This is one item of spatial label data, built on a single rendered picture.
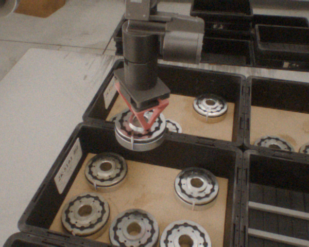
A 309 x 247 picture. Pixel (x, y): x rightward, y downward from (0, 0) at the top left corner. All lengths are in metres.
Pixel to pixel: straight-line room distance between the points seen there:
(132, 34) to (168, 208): 0.41
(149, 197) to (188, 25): 0.42
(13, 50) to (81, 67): 1.78
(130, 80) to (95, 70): 0.86
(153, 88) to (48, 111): 0.73
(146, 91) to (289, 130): 0.54
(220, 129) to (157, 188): 0.27
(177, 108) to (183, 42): 0.51
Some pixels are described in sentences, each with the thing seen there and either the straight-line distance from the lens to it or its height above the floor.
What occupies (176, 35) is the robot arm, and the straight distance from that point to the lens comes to 0.49.
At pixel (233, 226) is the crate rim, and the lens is 0.64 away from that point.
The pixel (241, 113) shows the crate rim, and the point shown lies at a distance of 0.83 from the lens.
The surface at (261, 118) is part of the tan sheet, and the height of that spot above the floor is 0.83.
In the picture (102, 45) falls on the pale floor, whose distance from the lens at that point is 3.02.
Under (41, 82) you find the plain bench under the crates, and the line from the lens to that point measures 1.38.
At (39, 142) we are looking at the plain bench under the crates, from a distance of 1.12.
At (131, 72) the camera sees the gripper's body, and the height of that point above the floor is 1.17.
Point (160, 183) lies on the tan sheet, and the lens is 0.78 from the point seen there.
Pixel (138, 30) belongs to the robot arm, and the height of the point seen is 1.24.
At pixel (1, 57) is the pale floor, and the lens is 3.09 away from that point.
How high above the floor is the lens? 1.46
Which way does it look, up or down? 43 degrees down
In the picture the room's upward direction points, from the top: straight up
